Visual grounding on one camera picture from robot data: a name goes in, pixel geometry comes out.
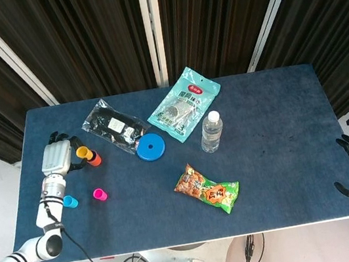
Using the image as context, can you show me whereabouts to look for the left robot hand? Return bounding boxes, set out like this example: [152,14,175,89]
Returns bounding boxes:
[35,127,91,180]

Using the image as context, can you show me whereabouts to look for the yellow plastic cup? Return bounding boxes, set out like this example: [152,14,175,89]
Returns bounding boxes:
[74,144,95,163]

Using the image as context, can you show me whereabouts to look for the light blue plastic cup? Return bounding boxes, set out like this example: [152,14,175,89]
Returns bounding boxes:
[62,194,79,210]

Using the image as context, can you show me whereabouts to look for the orange plastic cup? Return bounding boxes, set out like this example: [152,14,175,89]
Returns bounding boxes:
[85,149,104,168]

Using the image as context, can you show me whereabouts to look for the pink plastic cup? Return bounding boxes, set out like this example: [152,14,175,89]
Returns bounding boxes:
[92,187,109,203]

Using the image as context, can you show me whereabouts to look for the black item in clear bag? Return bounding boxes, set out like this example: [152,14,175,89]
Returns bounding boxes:
[77,91,155,162]

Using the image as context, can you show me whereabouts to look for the blue disc with hole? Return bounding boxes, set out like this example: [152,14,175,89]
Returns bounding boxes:
[134,131,168,163]

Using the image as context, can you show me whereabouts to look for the blue table cloth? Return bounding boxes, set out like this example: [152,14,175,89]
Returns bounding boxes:
[0,56,349,262]

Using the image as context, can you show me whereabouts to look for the teal cleaning cloth package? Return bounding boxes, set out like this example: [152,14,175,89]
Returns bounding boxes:
[140,61,229,148]

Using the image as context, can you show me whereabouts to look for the orange green snack bag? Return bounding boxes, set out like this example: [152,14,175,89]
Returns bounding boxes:
[170,156,244,223]

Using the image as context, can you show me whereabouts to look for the clear water bottle white cap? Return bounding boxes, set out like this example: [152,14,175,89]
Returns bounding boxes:
[195,109,227,154]

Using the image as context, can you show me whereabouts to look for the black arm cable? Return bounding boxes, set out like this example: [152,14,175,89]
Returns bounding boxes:
[41,188,118,262]

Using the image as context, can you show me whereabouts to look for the white frame post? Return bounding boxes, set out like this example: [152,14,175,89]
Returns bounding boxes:
[137,0,172,89]
[236,0,316,74]
[0,0,60,115]

